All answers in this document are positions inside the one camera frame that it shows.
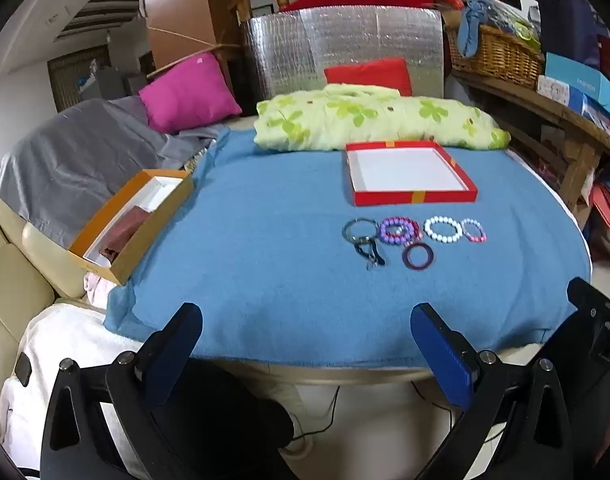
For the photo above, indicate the white patterned box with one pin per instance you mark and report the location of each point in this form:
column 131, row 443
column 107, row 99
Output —
column 554, row 91

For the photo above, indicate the shallow red cardboard box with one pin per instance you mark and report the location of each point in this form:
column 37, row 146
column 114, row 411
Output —
column 402, row 172

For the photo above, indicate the silver foil mat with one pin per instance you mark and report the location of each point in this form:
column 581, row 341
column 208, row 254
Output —
column 295, row 55

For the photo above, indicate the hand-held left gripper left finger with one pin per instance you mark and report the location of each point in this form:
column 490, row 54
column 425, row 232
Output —
column 177, row 340

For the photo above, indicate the brown cloth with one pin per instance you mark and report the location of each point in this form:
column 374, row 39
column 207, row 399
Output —
column 127, row 232

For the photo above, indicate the green floral pillow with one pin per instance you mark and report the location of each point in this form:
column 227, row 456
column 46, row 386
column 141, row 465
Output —
column 365, row 115

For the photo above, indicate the navy bag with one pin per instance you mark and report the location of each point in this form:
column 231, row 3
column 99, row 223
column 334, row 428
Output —
column 567, row 20

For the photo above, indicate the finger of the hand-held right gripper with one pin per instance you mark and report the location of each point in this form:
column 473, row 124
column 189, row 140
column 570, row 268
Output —
column 587, row 297

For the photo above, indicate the blue cloth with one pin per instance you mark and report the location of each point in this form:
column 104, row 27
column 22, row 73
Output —
column 472, row 27

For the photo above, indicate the silver metal bangle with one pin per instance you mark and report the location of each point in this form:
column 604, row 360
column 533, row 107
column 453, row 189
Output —
column 360, row 230

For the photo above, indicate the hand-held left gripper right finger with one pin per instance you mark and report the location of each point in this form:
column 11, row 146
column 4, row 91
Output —
column 442, row 355

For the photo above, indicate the wicker basket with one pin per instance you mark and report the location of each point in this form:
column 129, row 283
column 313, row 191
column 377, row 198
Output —
column 500, row 57

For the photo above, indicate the brown wooden cabinet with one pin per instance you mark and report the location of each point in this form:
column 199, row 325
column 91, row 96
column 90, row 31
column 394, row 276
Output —
column 185, row 5

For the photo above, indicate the white towel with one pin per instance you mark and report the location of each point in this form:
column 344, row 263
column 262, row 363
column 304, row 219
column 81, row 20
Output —
column 50, row 345

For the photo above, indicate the orange cardboard box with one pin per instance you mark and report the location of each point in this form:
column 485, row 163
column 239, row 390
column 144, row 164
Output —
column 150, row 230

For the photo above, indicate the magenta pillow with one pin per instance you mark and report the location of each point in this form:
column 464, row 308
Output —
column 190, row 92

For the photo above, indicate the blue cardboard box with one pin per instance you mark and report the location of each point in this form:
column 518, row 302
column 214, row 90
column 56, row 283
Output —
column 585, row 80

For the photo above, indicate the wooden bench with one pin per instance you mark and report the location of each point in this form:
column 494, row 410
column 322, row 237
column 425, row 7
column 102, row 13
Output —
column 550, row 120

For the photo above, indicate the grey cloth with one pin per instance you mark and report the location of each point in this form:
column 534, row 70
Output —
column 70, row 160

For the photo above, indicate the blue blanket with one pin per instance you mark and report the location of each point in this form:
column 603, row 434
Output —
column 265, row 270

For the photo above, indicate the red cushion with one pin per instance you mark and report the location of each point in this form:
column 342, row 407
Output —
column 370, row 76

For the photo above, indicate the beige sofa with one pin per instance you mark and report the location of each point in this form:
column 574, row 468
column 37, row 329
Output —
column 15, row 270

